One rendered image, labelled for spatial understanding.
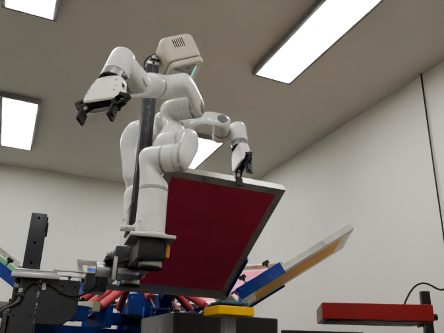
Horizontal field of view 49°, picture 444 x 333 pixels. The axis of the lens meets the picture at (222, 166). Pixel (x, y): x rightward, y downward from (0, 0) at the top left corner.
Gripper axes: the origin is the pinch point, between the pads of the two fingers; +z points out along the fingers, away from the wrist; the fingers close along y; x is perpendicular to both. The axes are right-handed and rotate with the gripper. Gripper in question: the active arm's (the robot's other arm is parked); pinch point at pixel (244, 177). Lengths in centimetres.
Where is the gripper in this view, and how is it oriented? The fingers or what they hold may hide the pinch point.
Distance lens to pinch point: 201.0
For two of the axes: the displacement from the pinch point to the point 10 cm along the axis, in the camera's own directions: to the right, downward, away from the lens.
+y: 3.9, -5.8, -7.2
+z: 0.8, 8.0, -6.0
